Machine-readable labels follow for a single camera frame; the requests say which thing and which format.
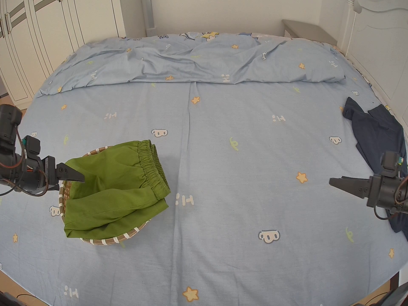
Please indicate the grey bedside table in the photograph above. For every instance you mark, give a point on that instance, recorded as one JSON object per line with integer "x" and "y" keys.
{"x": 306, "y": 30}

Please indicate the white wardrobe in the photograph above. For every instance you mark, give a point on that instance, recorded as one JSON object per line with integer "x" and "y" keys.
{"x": 38, "y": 27}

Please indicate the bed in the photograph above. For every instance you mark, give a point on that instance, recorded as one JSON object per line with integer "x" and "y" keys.
{"x": 239, "y": 155}

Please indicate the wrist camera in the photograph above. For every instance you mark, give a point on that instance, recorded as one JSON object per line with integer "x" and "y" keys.
{"x": 391, "y": 163}
{"x": 32, "y": 147}

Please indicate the pale blue quilt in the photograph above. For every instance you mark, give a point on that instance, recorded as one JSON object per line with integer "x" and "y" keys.
{"x": 191, "y": 62}

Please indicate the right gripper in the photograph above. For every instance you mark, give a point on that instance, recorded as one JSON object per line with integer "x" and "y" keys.
{"x": 389, "y": 193}

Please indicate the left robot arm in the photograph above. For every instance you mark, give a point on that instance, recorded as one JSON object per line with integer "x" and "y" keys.
{"x": 9, "y": 123}

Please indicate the dark blue garment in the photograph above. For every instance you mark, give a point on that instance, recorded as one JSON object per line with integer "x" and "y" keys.
{"x": 376, "y": 132}

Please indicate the round woven basket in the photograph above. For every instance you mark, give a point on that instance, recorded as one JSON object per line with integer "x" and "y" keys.
{"x": 95, "y": 241}

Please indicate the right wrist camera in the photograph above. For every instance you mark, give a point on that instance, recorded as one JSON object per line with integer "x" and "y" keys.
{"x": 391, "y": 163}

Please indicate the green shorts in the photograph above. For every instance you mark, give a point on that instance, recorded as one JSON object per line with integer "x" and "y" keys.
{"x": 111, "y": 186}

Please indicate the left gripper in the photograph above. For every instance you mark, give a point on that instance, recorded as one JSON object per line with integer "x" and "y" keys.
{"x": 35, "y": 177}

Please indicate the grey wall pipe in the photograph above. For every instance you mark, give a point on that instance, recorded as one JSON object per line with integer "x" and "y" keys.
{"x": 148, "y": 5}

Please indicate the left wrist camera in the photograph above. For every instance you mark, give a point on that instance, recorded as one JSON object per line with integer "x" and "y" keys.
{"x": 32, "y": 147}

